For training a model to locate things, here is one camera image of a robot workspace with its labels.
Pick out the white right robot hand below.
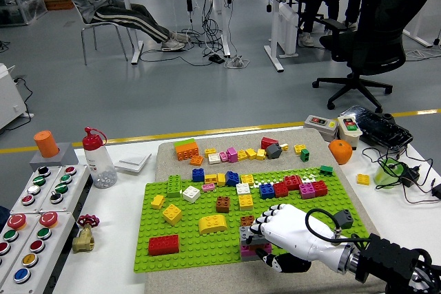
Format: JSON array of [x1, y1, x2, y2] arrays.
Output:
[[249, 203, 351, 274]]

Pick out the light grey long brick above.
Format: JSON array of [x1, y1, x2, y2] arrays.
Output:
[[239, 224, 266, 245]]

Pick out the magenta wide brick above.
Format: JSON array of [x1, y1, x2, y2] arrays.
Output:
[[240, 242, 273, 259]]

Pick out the dark grey square brick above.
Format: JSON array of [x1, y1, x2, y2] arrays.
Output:
[[333, 208, 355, 229]]

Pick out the yellow arch brick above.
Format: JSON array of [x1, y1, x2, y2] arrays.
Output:
[[198, 213, 229, 235]]

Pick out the dark grey sloped brick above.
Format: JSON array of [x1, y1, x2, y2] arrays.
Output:
[[265, 143, 283, 160]]

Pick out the green studded baseplate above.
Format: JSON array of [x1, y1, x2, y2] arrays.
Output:
[[133, 167, 370, 273]]

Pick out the lime green tall brick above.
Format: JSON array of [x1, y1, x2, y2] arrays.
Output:
[[167, 174, 183, 199]]

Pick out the red long brick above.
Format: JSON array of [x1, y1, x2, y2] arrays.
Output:
[[147, 234, 181, 256]]

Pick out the orange large brick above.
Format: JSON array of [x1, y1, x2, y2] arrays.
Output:
[[174, 142, 201, 162]]

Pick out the orange fruit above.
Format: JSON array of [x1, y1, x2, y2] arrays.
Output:
[[327, 139, 353, 165]]

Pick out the green translucent cup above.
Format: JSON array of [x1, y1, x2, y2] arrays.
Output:
[[373, 158, 404, 190]]

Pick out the grey-brown foam mat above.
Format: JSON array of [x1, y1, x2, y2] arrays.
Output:
[[143, 127, 401, 294]]

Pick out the black power adapter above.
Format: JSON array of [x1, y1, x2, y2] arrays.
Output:
[[401, 164, 422, 187]]

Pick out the black handheld controller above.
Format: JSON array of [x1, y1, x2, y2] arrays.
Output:
[[339, 105, 413, 152]]

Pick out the white floor adapter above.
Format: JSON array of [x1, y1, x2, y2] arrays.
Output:
[[224, 55, 251, 70]]

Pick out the white computer tower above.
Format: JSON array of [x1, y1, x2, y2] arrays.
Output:
[[277, 1, 299, 58]]

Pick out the clear bottle red cap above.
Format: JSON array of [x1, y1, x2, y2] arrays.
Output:
[[81, 126, 119, 189]]

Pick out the brass valve red handwheel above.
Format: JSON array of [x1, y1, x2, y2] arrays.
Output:
[[71, 213, 101, 253]]

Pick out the black office chair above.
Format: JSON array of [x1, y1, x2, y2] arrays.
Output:
[[311, 0, 440, 111]]

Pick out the seated person dark trousers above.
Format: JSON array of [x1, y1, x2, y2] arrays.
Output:
[[296, 0, 362, 49]]

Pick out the grey four-button box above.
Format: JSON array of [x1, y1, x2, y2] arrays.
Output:
[[39, 164, 91, 213], [9, 165, 63, 215]]

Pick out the grey square block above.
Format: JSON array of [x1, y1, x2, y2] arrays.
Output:
[[29, 142, 79, 172]]

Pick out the grey box red mushroom button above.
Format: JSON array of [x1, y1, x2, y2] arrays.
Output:
[[0, 211, 76, 294], [0, 213, 41, 286]]

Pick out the orange cylinder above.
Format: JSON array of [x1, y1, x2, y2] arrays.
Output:
[[33, 130, 60, 158]]

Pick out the grey metal chair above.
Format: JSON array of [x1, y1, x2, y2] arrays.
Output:
[[70, 0, 139, 67]]

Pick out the white cabinet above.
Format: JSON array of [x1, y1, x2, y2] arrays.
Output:
[[0, 63, 35, 132]]

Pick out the brown wooden box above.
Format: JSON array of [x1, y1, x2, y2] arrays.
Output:
[[41, 0, 75, 12]]

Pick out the clear plastic crate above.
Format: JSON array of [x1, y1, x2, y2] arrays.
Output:
[[0, 0, 48, 28]]

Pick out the black robot hand cable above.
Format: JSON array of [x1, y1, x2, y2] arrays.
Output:
[[305, 207, 373, 245]]

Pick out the grey two-button switch box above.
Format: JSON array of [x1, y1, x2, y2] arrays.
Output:
[[302, 114, 339, 143]]

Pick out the white red-green switch box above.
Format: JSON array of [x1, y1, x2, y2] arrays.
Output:
[[336, 115, 363, 147]]

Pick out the thin black wires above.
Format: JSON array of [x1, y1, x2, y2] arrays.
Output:
[[361, 145, 441, 205]]

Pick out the white wall switch plate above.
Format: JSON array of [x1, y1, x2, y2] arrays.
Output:
[[114, 151, 152, 175]]

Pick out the white desk leg frame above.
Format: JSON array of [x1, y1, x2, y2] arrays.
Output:
[[402, 0, 441, 49]]

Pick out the tangle of desk cables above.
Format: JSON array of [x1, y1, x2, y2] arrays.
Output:
[[139, 0, 249, 67]]

